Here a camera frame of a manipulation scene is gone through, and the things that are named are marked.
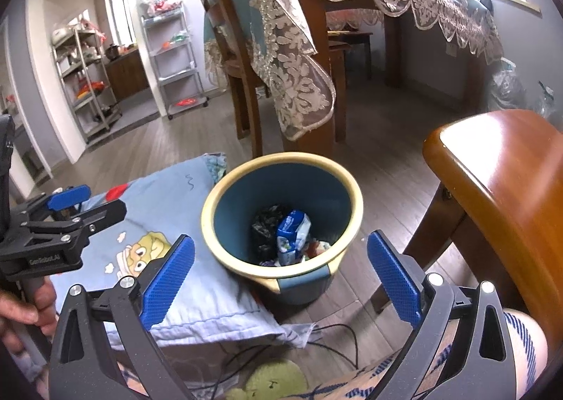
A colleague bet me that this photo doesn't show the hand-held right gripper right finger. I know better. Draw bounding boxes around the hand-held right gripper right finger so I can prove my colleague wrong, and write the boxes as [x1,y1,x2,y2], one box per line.
[367,230,518,400]

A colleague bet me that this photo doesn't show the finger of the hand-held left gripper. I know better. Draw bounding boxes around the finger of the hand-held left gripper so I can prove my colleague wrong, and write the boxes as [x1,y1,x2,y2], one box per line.
[23,199,128,248]
[17,185,91,225]

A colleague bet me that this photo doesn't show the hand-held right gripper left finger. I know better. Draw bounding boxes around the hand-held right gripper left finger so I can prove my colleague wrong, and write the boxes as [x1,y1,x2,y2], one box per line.
[48,233,196,400]

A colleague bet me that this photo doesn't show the blue bin with yellow rim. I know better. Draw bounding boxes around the blue bin with yellow rim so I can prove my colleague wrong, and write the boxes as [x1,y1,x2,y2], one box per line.
[201,152,365,306]

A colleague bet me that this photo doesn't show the black plastic bag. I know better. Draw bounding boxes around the black plastic bag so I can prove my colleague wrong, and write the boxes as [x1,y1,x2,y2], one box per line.
[252,205,286,262]

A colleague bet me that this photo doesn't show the blue silver wet wipes packet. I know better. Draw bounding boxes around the blue silver wet wipes packet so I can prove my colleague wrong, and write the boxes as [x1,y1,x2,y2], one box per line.
[276,210,312,264]

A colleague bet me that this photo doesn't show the person's left hand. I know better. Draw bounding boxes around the person's left hand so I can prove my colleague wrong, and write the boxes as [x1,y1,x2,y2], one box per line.
[0,277,59,354]

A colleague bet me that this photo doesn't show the blue cartoon printed cushion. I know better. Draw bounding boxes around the blue cartoon printed cushion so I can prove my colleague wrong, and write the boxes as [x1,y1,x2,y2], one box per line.
[48,152,317,348]

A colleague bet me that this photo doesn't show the metal shelf rack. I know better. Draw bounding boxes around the metal shelf rack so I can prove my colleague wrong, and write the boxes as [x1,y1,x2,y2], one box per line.
[50,27,122,142]

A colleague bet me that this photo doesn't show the wooden kitchen cabinet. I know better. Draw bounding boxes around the wooden kitchen cabinet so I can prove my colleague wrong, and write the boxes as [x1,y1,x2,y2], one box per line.
[105,50,151,101]

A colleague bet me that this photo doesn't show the person's right leg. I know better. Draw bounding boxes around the person's right leg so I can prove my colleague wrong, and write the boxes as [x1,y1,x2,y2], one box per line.
[308,307,549,400]

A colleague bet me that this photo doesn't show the brown wooden chair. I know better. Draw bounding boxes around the brown wooden chair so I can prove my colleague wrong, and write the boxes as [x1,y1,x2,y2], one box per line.
[185,0,265,158]
[371,110,563,341]

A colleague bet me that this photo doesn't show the grey plastic shelf trolley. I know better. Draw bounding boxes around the grey plastic shelf trolley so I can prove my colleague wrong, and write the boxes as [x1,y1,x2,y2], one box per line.
[140,3,208,120]

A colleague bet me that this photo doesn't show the kitchen window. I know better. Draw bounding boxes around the kitchen window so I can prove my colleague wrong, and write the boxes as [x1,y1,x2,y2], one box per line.
[106,0,137,49]

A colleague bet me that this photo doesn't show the wooden dining table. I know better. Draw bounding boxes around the wooden dining table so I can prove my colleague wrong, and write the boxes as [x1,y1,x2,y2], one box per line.
[288,0,485,143]

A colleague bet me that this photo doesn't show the white plastic bags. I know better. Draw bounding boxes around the white plastic bags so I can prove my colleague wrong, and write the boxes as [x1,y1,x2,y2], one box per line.
[137,0,183,19]

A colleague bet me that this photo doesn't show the pile of clear plastic bags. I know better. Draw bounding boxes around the pile of clear plastic bags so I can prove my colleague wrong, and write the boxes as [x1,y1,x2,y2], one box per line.
[487,57,563,120]

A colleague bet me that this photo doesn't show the table with lace tablecloth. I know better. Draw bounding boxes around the table with lace tablecloth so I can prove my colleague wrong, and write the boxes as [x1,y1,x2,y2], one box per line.
[203,0,505,142]

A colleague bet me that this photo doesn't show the wooden bench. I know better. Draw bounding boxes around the wooden bench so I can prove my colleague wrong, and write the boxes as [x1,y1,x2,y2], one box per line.
[328,29,374,80]

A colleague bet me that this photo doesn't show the black cable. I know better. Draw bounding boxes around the black cable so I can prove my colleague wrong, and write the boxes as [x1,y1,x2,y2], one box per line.
[220,324,359,387]

